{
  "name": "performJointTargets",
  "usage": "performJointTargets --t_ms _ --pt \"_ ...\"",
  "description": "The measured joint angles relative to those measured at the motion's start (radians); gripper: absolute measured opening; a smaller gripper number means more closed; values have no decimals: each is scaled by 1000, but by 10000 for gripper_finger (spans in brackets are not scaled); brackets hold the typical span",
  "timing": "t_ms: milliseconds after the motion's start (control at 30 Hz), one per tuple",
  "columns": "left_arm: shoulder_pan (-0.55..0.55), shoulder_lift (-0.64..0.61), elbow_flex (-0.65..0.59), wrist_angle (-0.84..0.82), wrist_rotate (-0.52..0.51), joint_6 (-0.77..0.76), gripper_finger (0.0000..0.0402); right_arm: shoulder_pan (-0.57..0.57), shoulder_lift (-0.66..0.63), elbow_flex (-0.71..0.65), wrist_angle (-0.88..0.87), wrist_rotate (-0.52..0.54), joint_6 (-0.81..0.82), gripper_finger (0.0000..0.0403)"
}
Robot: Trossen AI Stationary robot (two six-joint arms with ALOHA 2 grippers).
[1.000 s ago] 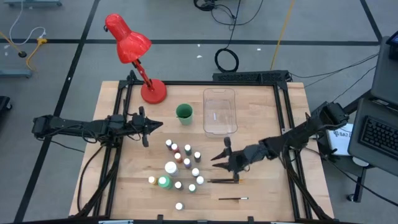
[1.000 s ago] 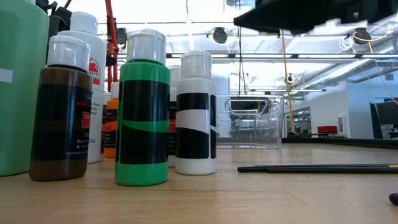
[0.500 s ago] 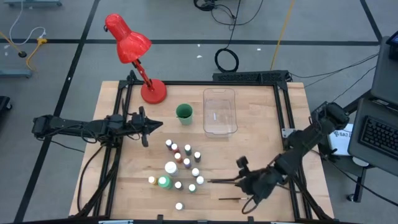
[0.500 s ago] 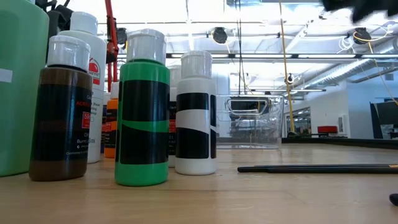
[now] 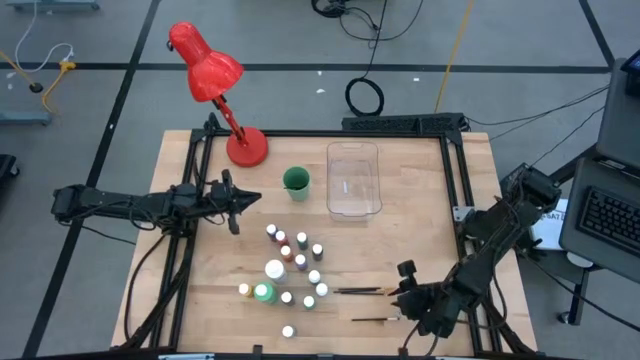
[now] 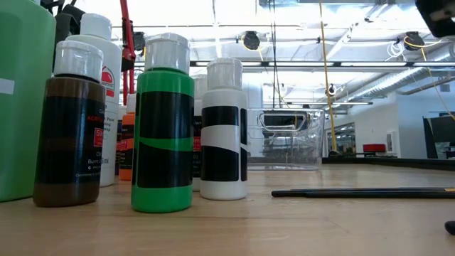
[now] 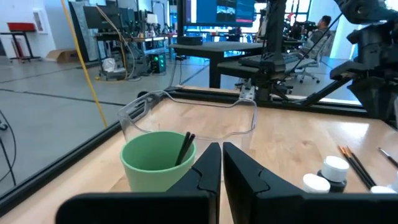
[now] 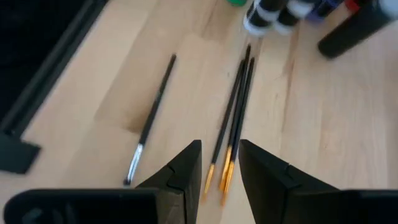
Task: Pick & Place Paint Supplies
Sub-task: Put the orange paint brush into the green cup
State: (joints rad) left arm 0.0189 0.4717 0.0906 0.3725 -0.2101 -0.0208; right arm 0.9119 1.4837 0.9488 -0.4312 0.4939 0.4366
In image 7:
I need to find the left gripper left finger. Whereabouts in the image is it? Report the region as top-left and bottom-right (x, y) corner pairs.
(55, 142), (223, 224)

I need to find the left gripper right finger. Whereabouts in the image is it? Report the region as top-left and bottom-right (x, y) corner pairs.
(222, 142), (398, 224)

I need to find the black gold-ferrule paintbrush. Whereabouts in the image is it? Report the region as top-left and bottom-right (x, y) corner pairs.
(345, 146), (377, 187)
(338, 145), (374, 190)

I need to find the orange small paint bottle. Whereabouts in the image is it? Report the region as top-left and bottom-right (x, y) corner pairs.
(369, 185), (397, 194)

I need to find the black silver-ferrule paintbrush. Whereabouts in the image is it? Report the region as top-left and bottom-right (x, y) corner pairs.
(377, 147), (398, 169)

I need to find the green plastic cup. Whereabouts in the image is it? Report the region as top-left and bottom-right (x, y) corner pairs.
(119, 130), (197, 193)

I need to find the clear plastic bin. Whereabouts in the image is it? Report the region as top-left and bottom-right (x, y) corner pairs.
(117, 90), (259, 162)

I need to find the green-lit computer tower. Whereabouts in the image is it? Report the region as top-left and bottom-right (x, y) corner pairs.
(150, 52), (167, 75)

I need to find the dark grey keyboard tray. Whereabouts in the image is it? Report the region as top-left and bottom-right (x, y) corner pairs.
(216, 52), (317, 81)

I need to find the office chair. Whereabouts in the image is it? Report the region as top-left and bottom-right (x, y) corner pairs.
(292, 37), (331, 85)

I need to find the white plastic bag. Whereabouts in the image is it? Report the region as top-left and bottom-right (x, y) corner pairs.
(101, 57), (118, 73)

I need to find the cluttered equipment bench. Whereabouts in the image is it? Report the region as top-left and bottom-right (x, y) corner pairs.
(93, 6), (170, 82)

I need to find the flat black box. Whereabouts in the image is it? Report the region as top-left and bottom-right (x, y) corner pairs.
(177, 35), (203, 47)

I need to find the black desk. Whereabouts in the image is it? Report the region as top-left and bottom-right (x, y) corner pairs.
(169, 41), (265, 90)

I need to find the cardboard box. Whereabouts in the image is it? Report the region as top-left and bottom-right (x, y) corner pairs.
(45, 49), (80, 63)

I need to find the person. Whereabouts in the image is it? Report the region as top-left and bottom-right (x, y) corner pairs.
(298, 14), (334, 62)

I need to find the black standing panel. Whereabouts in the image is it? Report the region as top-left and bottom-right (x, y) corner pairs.
(68, 0), (103, 62)

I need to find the large display screen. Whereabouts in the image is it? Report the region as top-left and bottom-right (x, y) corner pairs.
(183, 0), (256, 27)

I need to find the red top table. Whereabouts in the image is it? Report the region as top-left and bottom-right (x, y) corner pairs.
(0, 22), (41, 62)

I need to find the yellow hanging cable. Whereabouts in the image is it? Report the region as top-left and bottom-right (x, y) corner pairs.
(60, 0), (109, 129)

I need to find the white wall frame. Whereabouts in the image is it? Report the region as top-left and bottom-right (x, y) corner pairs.
(32, 9), (47, 34)

